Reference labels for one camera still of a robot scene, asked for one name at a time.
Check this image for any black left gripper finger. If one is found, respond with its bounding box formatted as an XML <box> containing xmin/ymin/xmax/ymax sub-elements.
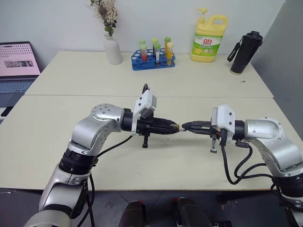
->
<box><xmin>151</xmin><ymin>128</ymin><xmax>180</xmax><ymax>136</ymax></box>
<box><xmin>152</xmin><ymin>117</ymin><xmax>178</xmax><ymax>129</ymax></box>

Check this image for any black tumbler with strap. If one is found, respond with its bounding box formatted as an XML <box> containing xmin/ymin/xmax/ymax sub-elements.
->
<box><xmin>227</xmin><ymin>30</ymin><xmax>264</xmax><ymax>76</ymax></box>

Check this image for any yellow dish detergent pump bottle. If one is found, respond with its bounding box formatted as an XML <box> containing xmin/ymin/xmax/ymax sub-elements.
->
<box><xmin>190</xmin><ymin>8</ymin><xmax>228</xmax><ymax>63</ymax></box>

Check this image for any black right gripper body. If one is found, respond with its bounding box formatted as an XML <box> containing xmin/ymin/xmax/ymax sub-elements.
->
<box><xmin>207</xmin><ymin>122</ymin><xmax>224</xmax><ymax>154</ymax></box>

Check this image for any black flat device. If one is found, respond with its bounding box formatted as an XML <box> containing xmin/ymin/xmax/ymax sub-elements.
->
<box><xmin>0</xmin><ymin>106</ymin><xmax>15</xmax><ymax>118</ymax></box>

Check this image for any green-capped tube with red liquid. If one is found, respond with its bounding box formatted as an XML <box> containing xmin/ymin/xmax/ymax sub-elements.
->
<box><xmin>139</xmin><ymin>39</ymin><xmax>149</xmax><ymax>63</ymax></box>

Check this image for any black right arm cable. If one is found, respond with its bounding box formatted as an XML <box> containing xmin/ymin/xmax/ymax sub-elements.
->
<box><xmin>220</xmin><ymin>138</ymin><xmax>276</xmax><ymax>185</ymax></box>

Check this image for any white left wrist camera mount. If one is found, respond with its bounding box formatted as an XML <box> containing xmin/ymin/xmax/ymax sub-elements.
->
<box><xmin>131</xmin><ymin>89</ymin><xmax>158</xmax><ymax>137</ymax></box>

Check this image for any green-capped tube with dark liquid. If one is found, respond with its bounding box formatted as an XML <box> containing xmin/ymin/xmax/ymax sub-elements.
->
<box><xmin>151</xmin><ymin>37</ymin><xmax>160</xmax><ymax>55</ymax></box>

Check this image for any green-capped tube with white label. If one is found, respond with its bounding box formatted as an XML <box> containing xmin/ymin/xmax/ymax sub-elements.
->
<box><xmin>153</xmin><ymin>43</ymin><xmax>162</xmax><ymax>67</ymax></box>

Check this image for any blue test tube rack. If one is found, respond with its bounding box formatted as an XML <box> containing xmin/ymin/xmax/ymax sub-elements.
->
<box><xmin>131</xmin><ymin>48</ymin><xmax>177</xmax><ymax>71</ymax></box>

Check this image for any green-capped tube with yellow liquid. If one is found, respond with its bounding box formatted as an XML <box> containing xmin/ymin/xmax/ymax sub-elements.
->
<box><xmin>164</xmin><ymin>36</ymin><xmax>171</xmax><ymax>58</ymax></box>

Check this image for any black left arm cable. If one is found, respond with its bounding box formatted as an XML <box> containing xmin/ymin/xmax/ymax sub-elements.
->
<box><xmin>85</xmin><ymin>83</ymin><xmax>151</xmax><ymax>227</ymax></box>

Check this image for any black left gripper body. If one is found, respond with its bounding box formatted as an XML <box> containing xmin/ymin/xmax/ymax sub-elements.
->
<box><xmin>136</xmin><ymin>113</ymin><xmax>156</xmax><ymax>149</ymax></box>

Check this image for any dried flower bouquet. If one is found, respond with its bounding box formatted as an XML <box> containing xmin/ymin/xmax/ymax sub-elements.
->
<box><xmin>88</xmin><ymin>0</ymin><xmax>118</xmax><ymax>38</ymax></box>

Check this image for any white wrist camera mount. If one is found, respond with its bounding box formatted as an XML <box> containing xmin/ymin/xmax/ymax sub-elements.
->
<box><xmin>211</xmin><ymin>104</ymin><xmax>236</xmax><ymax>145</ymax></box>
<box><xmin>131</xmin><ymin>89</ymin><xmax>158</xmax><ymax>137</ymax></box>

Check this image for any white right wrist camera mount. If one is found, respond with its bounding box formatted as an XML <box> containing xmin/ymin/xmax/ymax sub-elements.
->
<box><xmin>211</xmin><ymin>104</ymin><xmax>236</xmax><ymax>145</ymax></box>

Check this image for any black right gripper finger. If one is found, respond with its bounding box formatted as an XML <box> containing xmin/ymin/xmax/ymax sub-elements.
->
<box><xmin>184</xmin><ymin>120</ymin><xmax>212</xmax><ymax>129</ymax></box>
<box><xmin>185</xmin><ymin>128</ymin><xmax>213</xmax><ymax>136</ymax></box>

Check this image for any dark rounded shape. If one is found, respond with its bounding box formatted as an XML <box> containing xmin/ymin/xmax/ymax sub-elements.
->
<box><xmin>117</xmin><ymin>200</ymin><xmax>148</xmax><ymax>227</ymax></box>
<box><xmin>172</xmin><ymin>197</ymin><xmax>214</xmax><ymax>227</ymax></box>

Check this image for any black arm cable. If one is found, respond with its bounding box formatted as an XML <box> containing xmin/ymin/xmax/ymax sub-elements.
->
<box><xmin>85</xmin><ymin>83</ymin><xmax>151</xmax><ymax>227</ymax></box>
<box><xmin>220</xmin><ymin>138</ymin><xmax>276</xmax><ymax>185</ymax></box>

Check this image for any white ceramic vase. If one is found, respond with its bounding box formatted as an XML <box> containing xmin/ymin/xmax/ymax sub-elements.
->
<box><xmin>104</xmin><ymin>34</ymin><xmax>123</xmax><ymax>65</ymax></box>

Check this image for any open laptop with pink screen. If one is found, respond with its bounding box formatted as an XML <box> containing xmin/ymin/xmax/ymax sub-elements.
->
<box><xmin>0</xmin><ymin>42</ymin><xmax>42</xmax><ymax>108</ymax></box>

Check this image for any yellow-capped tube with orange liquid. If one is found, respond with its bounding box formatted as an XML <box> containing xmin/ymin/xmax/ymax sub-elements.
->
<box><xmin>166</xmin><ymin>42</ymin><xmax>175</xmax><ymax>66</ymax></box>

